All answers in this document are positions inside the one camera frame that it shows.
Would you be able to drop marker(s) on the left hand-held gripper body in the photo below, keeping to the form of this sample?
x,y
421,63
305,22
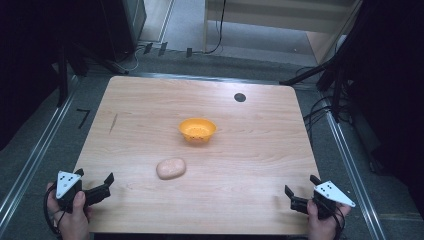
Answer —
x,y
67,183

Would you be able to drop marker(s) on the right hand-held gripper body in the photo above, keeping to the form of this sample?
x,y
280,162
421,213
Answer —
x,y
330,196

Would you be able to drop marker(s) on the pink bread-like object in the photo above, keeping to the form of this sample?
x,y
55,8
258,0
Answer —
x,y
171,168

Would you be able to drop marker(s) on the orange plastic basket bowl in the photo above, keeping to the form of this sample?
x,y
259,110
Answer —
x,y
197,130

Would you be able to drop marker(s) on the person's right hand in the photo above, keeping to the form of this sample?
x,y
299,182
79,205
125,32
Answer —
x,y
321,226

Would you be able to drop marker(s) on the person's left hand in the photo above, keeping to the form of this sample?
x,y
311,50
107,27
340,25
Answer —
x,y
74,221

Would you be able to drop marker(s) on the black tripod stand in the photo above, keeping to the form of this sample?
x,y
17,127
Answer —
x,y
63,73
333,71

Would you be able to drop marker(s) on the black round table grommet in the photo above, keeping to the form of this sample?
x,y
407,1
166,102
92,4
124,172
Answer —
x,y
240,97

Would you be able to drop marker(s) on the dark cabinet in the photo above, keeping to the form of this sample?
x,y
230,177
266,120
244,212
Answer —
x,y
126,23

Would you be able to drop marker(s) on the beige shelf unit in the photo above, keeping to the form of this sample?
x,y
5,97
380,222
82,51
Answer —
x,y
266,20

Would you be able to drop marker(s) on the metal floor rail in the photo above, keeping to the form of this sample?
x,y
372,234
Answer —
x,y
31,163
353,173

